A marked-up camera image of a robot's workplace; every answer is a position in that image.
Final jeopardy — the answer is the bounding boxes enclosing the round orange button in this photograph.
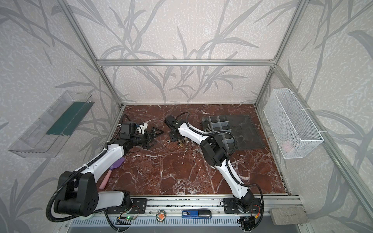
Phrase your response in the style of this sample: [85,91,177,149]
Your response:
[156,210,167,222]

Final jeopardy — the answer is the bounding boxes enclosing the grey rectangular pad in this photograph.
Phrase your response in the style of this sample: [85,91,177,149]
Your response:
[270,206,309,225]

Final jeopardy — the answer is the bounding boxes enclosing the pink object in basket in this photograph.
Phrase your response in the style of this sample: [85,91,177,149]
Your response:
[282,141,295,154]

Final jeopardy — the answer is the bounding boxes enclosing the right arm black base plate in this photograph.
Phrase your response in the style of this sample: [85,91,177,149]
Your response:
[220,198,262,215]

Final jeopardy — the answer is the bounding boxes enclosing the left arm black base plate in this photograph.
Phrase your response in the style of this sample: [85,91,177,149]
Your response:
[107,198,148,215]

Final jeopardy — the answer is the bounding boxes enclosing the grey compartment organizer box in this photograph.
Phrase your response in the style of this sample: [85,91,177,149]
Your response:
[202,115,234,150]

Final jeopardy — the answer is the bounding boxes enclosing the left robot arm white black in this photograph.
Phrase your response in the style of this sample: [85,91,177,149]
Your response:
[46,122,164,222]

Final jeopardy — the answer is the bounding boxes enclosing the blue black usb device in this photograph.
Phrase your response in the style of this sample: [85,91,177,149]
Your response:
[181,209,212,219]

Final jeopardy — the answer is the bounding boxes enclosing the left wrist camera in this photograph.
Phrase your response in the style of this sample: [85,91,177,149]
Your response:
[136,122,148,135]

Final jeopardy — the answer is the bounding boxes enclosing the clear plastic wall bin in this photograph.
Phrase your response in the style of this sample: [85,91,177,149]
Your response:
[9,91,94,158]

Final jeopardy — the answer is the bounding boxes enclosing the pile of screws and nuts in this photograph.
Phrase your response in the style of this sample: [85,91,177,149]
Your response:
[177,138,202,154]

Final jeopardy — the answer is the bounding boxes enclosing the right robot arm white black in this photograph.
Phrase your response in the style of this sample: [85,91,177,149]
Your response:
[164,115,264,213]

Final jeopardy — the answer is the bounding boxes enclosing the white wire mesh basket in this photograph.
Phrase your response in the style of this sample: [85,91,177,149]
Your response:
[264,88,324,159]

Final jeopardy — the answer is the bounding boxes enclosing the pink purple spatula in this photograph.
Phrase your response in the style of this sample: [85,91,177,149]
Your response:
[98,157,126,190]

